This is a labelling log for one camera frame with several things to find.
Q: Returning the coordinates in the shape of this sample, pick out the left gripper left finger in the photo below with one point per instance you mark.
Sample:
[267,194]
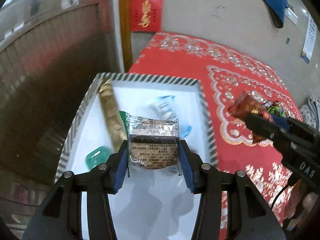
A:
[59,215]

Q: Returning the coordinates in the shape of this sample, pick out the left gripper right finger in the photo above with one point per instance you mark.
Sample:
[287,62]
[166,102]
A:
[249,216]

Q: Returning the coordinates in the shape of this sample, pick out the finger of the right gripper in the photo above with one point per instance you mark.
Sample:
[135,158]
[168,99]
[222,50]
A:
[281,122]
[267,129]

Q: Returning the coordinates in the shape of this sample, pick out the green sauce cup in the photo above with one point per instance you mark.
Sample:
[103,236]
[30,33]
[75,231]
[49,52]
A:
[98,156]

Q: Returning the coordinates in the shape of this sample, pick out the white blue snack packet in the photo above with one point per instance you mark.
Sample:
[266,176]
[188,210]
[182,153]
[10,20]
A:
[167,108]

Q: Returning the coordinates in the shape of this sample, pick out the long gold foil packet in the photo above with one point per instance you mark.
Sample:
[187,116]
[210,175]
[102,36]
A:
[111,114]

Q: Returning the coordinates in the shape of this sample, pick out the silver brown cake packet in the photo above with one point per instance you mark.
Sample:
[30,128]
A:
[153,142]

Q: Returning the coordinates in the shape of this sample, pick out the person's right hand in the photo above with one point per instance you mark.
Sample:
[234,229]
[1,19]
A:
[299,195]

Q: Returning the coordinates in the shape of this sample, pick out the small candy pile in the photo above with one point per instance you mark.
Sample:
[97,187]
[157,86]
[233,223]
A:
[275,108]

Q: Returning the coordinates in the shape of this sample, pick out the floral cushioned chair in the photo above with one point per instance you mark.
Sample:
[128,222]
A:
[310,113]

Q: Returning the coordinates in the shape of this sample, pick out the red floral tablecloth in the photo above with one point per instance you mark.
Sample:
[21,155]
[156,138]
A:
[224,74]

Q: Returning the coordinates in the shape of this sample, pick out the striped white storage box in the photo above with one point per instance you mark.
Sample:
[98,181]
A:
[154,202]

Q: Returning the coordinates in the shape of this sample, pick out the blue hanging bag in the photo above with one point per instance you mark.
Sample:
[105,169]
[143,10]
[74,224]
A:
[277,11]

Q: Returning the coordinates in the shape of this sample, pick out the white wall calendar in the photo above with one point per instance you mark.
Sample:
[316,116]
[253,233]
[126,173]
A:
[310,40]

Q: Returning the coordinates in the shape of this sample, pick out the lower red wall banner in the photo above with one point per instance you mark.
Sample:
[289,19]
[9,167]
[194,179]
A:
[146,15]

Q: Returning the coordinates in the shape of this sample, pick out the wooden door frame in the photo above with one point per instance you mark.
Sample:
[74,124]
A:
[125,33]

